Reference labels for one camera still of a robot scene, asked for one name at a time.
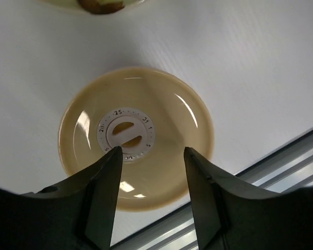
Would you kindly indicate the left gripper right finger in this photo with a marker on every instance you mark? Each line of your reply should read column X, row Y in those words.
column 230, row 213

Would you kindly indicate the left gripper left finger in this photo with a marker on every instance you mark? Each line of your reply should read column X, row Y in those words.
column 76, row 213

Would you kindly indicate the beige round lid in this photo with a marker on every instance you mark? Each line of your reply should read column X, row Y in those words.
column 153, row 116

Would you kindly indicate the dark brown shrimp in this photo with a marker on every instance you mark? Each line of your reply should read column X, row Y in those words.
column 101, row 7

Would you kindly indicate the cream round plate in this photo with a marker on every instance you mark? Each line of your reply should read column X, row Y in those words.
column 73, row 5

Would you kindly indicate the aluminium mounting rail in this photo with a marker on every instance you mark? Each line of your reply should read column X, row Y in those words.
column 286, row 169

